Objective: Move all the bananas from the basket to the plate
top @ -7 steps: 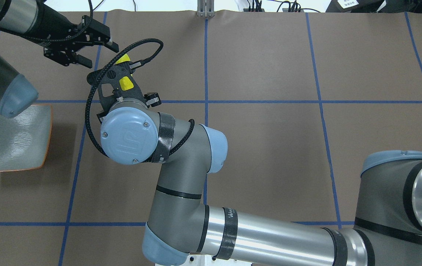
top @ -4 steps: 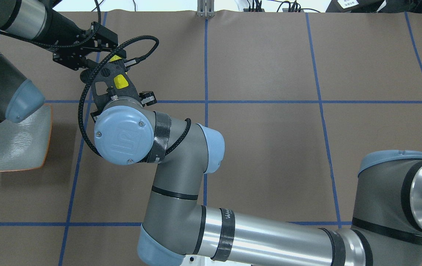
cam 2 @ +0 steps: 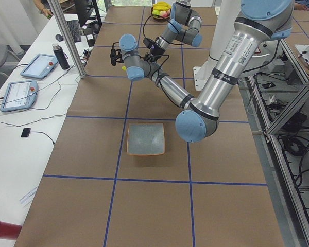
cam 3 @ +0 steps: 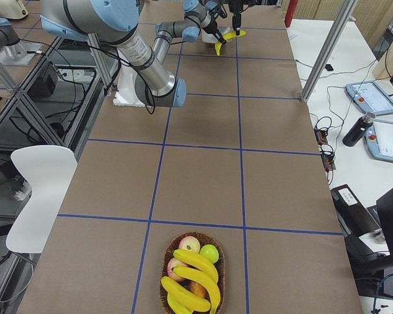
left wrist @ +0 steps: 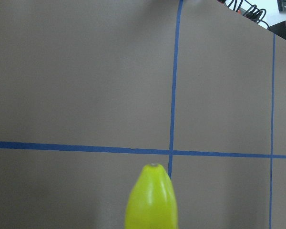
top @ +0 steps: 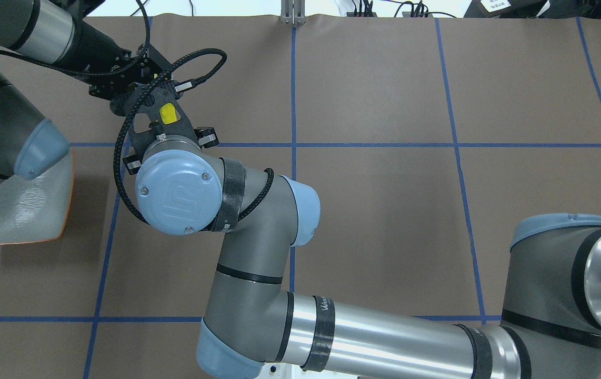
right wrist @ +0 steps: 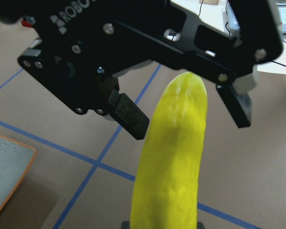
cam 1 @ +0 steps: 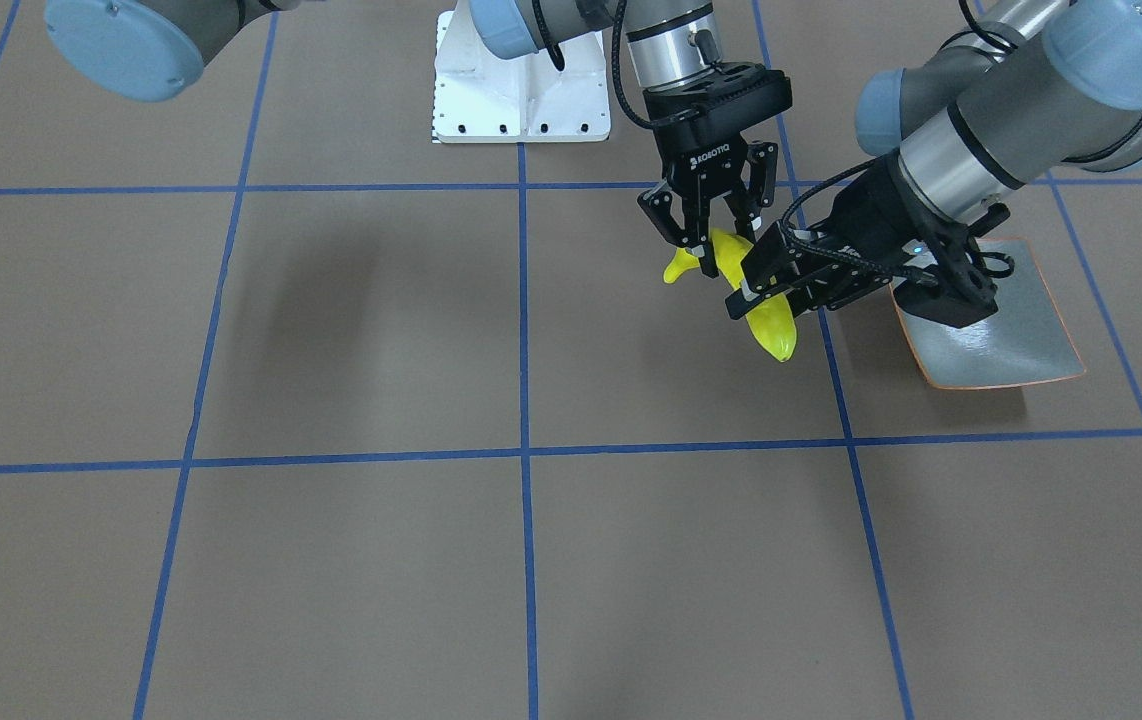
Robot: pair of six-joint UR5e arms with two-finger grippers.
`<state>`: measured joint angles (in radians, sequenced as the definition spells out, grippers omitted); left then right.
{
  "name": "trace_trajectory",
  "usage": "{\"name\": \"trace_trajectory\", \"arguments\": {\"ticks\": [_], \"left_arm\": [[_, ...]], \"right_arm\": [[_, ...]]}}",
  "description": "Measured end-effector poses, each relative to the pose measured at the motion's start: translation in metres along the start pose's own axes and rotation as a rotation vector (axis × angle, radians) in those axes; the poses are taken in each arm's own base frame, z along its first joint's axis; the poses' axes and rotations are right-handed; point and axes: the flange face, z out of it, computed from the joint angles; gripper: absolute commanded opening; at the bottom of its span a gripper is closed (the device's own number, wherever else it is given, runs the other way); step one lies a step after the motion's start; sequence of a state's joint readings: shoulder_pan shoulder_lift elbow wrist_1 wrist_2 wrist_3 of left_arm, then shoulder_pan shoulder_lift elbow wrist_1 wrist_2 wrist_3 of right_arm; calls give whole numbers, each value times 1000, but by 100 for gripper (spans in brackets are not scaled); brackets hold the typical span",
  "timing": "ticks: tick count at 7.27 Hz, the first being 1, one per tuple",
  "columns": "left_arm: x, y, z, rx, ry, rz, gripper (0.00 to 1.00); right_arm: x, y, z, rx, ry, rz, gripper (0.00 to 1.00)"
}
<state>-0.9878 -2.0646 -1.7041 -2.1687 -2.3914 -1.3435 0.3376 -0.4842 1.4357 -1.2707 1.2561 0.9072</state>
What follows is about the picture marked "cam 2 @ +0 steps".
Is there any teach pendant near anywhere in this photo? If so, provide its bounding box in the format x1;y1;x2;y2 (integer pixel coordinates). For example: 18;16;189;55
0;80;39;112

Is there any small black box device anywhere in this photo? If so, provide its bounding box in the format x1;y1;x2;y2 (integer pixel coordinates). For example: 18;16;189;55
21;128;31;138

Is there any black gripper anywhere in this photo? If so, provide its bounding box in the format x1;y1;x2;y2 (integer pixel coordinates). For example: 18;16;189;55
150;38;165;57

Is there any brown table mat blue grid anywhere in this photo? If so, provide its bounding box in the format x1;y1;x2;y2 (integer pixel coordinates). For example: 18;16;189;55
16;6;284;246

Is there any teach pendant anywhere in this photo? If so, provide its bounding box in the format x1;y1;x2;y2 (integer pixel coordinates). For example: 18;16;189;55
20;54;58;79
0;80;39;112

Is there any black water bottle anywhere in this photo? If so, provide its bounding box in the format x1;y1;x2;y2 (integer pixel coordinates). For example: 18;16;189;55
52;43;70;70

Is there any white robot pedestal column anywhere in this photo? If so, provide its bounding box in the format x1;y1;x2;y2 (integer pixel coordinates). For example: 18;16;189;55
192;0;255;92

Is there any teach pendant far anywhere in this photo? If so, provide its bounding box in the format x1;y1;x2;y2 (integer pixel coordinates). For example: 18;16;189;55
20;54;58;79

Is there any black monitor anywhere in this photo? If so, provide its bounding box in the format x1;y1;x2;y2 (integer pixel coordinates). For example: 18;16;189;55
74;0;102;27

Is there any grey computer mouse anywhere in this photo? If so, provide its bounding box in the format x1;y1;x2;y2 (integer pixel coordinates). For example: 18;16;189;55
55;34;64;42

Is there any wicker fruit basket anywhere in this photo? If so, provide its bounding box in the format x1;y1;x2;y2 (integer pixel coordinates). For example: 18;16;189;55
151;8;171;20

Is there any red fire extinguisher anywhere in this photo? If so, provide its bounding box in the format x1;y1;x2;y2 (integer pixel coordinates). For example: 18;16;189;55
0;221;22;240

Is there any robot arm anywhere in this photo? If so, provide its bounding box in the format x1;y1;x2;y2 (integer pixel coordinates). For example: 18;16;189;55
150;1;202;58
119;1;294;143

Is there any grey square plate orange rim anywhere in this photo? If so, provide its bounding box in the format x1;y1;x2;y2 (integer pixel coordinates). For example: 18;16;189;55
127;123;165;156

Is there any black keyboard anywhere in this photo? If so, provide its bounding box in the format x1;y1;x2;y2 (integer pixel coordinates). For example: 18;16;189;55
67;20;81;43

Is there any yellow banana in basket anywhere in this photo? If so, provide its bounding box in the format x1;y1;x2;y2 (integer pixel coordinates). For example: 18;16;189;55
152;1;171;11

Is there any aluminium frame post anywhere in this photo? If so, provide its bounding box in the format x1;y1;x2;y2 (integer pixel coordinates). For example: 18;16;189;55
48;0;86;79

